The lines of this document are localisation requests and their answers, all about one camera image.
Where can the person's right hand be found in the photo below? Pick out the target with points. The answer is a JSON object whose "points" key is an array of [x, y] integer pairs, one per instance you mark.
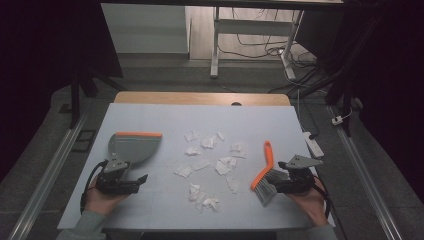
{"points": [[310, 203]]}

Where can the white desk frame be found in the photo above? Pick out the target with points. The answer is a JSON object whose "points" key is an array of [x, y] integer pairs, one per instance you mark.
{"points": [[253, 26]]}

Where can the black rectangular floor frame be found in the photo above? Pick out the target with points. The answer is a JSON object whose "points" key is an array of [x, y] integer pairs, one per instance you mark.
{"points": [[83, 140]]}

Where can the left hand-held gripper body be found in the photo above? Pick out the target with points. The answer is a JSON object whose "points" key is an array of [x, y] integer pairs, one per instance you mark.
{"points": [[115, 186]]}

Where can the person's left hand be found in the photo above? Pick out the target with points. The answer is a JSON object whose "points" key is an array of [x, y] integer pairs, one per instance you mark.
{"points": [[100, 201]]}

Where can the small white adapter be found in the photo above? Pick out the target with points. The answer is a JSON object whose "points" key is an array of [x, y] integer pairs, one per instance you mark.
{"points": [[337, 120]]}

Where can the black plug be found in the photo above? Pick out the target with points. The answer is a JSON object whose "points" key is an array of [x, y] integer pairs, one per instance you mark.
{"points": [[312, 136]]}

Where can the grey cabinet panel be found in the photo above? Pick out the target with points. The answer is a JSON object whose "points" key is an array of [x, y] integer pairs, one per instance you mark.
{"points": [[146, 28]]}

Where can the black stand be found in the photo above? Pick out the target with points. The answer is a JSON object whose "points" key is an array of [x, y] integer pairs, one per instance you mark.
{"points": [[75, 96], [346, 96]]}

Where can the white power strip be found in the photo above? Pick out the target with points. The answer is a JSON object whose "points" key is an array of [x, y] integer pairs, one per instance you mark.
{"points": [[315, 146]]}

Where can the metal floor rail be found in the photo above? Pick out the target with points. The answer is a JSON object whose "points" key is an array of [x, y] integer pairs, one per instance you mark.
{"points": [[363, 173], [50, 166]]}

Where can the dark curtain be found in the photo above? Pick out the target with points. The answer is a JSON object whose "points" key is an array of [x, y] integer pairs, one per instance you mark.
{"points": [[40, 66], [393, 83]]}

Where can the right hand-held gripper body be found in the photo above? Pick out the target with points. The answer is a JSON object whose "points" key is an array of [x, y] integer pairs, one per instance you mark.
{"points": [[301, 178]]}

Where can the orange brush with grey bristles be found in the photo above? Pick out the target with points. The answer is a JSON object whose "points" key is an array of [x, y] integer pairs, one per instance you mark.
{"points": [[267, 160]]}

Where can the pile of white paper scraps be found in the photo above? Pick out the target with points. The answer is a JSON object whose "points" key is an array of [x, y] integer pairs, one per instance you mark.
{"points": [[208, 163]]}

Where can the grey dustpan with orange edge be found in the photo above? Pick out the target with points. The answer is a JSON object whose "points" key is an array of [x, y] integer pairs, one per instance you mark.
{"points": [[136, 148]]}

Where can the wooden table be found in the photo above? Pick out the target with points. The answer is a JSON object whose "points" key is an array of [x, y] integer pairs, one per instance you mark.
{"points": [[200, 98]]}

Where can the black round table grommet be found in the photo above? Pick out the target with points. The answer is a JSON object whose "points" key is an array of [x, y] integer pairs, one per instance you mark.
{"points": [[236, 103]]}

